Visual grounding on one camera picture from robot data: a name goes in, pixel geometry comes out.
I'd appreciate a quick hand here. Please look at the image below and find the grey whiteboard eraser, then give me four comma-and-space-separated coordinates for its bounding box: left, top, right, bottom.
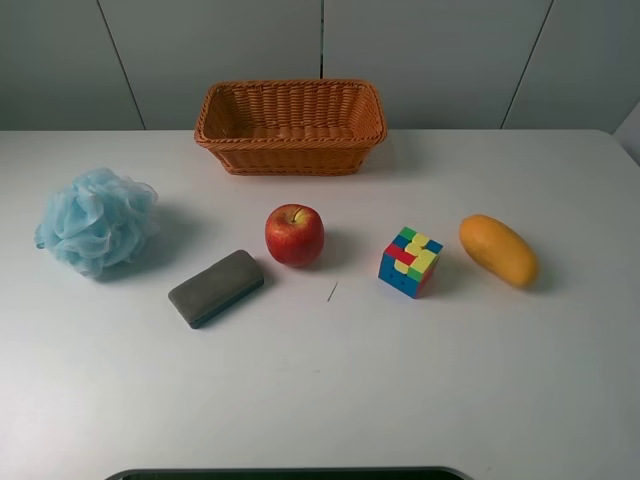
168, 250, 264, 329

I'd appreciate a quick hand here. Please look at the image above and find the red apple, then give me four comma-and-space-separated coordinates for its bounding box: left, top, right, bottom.
265, 204, 324, 268

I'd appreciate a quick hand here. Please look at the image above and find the orange wicker basket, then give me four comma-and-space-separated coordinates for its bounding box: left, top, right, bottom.
194, 79, 387, 176

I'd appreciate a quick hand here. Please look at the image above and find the colourful puzzle cube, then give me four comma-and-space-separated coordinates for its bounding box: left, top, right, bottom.
378, 226, 443, 299

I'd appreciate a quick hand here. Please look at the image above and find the yellow mango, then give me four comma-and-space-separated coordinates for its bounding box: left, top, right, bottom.
459, 214, 539, 288

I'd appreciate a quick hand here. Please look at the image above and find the blue mesh bath sponge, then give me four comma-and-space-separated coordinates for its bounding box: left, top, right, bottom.
34, 168, 158, 278

